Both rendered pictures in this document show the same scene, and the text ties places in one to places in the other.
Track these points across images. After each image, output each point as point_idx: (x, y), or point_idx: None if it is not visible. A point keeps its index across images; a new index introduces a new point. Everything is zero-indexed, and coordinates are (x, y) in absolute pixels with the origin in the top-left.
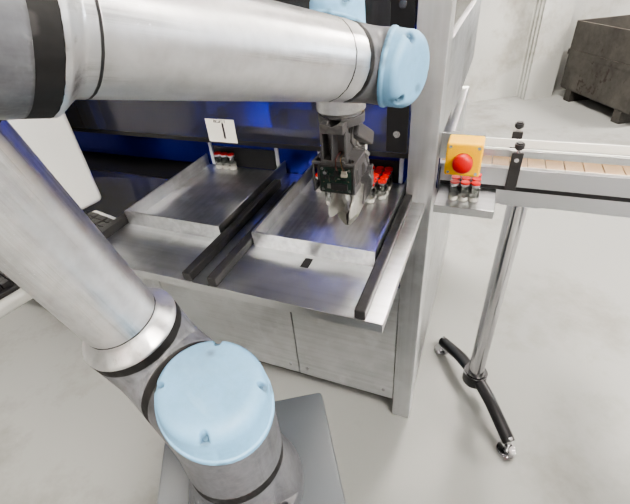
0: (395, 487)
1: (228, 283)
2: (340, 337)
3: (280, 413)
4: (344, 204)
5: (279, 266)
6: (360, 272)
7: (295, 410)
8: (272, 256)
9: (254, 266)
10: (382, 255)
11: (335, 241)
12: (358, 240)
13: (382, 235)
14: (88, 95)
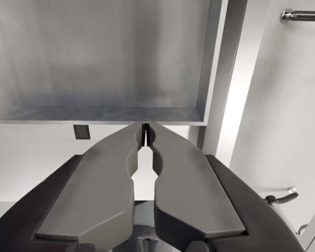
0: None
1: (1, 192)
2: None
3: (138, 214)
4: (136, 170)
5: (43, 146)
6: (178, 128)
7: (147, 210)
8: (11, 127)
9: (4, 156)
10: (216, 106)
11: (102, 53)
12: (150, 36)
13: (217, 63)
14: None
